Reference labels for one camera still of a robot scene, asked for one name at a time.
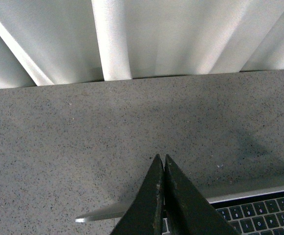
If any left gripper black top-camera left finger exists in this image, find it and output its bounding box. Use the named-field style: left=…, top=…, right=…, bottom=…
left=111, top=154, right=164, bottom=235

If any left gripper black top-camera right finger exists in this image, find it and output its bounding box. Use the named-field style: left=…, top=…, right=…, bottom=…
left=164, top=155, right=240, bottom=235

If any grey laptop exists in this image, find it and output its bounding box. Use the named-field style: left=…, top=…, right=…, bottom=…
left=75, top=172, right=284, bottom=235

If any white curtain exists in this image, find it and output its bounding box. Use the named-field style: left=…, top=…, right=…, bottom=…
left=0, top=0, right=284, bottom=89

